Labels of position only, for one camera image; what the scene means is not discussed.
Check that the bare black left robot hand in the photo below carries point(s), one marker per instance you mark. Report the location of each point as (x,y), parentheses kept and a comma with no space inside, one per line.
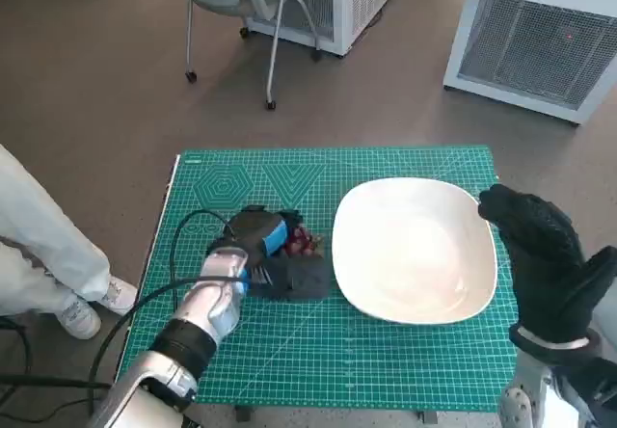
(250,232)

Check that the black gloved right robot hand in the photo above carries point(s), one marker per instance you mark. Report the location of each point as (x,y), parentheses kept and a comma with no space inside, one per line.
(544,264)

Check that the red toy grape bunch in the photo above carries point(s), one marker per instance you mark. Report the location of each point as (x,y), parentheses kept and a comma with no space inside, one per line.
(303,247)

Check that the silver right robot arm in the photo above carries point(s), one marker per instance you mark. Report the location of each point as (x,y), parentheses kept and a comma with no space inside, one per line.
(525,394)

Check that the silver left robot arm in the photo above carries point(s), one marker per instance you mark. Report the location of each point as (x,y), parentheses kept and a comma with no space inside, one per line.
(212,302)

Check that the white square plate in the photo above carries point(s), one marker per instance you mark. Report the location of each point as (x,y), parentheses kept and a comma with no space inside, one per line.
(414,254)

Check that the green cutting mat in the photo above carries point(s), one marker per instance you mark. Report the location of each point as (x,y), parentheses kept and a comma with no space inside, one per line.
(337,351)

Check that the black table foot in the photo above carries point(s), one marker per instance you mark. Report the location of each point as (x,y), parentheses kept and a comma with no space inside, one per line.
(243,413)

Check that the person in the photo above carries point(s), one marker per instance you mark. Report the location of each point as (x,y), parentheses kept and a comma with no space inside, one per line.
(48,235)

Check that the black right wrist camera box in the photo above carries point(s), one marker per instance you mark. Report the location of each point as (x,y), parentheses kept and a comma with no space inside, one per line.
(595,389)

